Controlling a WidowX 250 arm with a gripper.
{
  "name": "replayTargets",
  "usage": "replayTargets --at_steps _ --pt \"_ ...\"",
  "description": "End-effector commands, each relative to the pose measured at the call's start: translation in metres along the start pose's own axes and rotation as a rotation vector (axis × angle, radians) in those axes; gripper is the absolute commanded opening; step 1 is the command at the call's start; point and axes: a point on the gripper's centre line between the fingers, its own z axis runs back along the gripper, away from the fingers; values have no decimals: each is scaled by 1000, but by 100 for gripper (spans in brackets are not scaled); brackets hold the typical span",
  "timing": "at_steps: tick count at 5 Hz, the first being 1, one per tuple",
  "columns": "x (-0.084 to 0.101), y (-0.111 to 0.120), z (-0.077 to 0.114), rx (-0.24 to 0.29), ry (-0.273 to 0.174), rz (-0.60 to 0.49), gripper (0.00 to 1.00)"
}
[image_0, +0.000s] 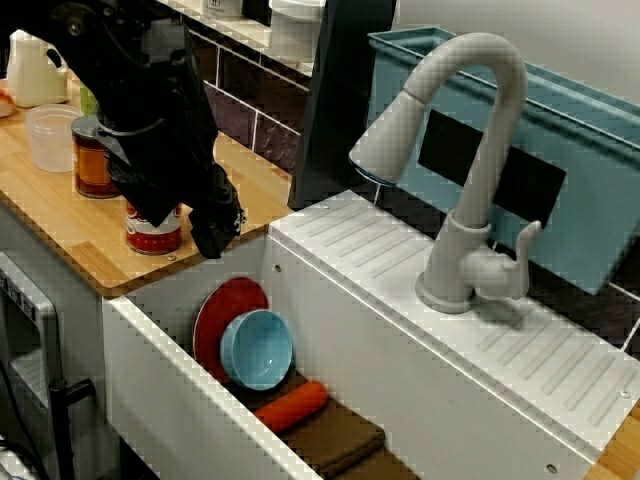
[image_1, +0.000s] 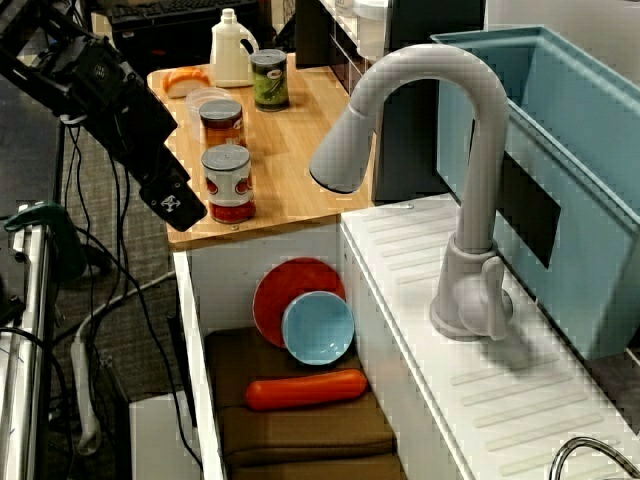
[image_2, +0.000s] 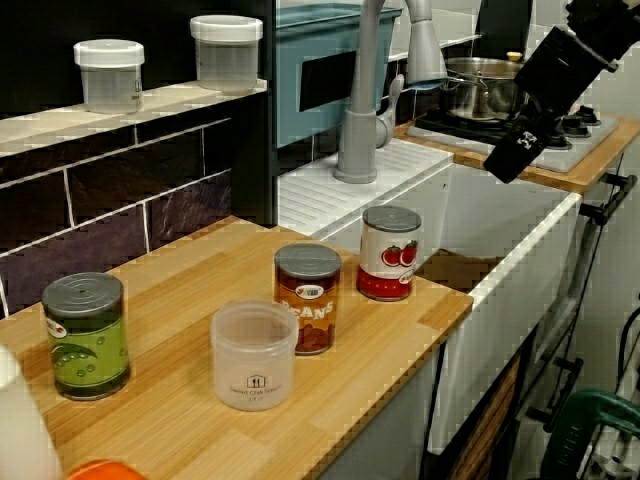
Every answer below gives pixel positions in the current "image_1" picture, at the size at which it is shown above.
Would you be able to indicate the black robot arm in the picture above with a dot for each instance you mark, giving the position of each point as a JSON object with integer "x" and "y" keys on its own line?
{"x": 65, "y": 70}

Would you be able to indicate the black cabinet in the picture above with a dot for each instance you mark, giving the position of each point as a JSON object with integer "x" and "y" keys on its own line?
{"x": 160, "y": 45}

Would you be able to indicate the wooden countertop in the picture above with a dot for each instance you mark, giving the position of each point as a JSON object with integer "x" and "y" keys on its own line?
{"x": 290, "y": 165}

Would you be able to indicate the green peas can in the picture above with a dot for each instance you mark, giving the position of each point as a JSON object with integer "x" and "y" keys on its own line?
{"x": 270, "y": 85}

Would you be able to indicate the red plate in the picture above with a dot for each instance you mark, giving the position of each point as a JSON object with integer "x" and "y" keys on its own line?
{"x": 285, "y": 285}

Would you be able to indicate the orange toy sausage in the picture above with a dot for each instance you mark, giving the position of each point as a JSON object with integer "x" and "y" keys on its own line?
{"x": 305, "y": 390}

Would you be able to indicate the white plastic jug bottle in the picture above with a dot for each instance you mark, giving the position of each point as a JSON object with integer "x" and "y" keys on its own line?
{"x": 227, "y": 55}

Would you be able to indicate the light blue bowl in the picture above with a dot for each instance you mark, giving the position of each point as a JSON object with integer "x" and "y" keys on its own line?
{"x": 317, "y": 327}

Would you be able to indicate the grey toy faucet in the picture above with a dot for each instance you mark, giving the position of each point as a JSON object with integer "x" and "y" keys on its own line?
{"x": 475, "y": 200}

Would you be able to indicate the clear plastic jar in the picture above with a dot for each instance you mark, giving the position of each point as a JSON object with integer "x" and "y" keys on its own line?
{"x": 192, "y": 107}

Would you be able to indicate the teal plastic bin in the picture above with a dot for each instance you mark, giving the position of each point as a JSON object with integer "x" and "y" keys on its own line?
{"x": 575, "y": 125}

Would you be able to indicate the green clamp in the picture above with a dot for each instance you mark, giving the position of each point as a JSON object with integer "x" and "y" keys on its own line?
{"x": 60, "y": 225}

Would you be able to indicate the metal frame rail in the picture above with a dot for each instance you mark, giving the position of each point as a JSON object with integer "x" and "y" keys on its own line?
{"x": 27, "y": 350}

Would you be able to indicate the brown folded cloth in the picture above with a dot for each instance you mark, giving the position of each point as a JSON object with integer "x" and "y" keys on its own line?
{"x": 300, "y": 435}

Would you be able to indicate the black keyboard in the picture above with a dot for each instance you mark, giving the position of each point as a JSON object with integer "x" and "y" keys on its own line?
{"x": 175, "y": 9}

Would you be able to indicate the brown beans can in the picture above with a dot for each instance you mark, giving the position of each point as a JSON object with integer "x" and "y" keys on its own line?
{"x": 222, "y": 125}

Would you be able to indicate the white power strip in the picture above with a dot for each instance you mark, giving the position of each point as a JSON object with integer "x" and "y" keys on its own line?
{"x": 82, "y": 390}

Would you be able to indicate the tomato soup can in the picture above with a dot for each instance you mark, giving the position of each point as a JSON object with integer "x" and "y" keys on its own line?
{"x": 227, "y": 190}

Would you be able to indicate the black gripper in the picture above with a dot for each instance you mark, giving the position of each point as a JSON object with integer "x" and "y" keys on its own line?
{"x": 135, "y": 130}

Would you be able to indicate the white toy sink unit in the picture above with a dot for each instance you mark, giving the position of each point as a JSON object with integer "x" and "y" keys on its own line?
{"x": 450, "y": 400}

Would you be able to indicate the white box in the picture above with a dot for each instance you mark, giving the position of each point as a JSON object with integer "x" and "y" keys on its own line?
{"x": 160, "y": 440}

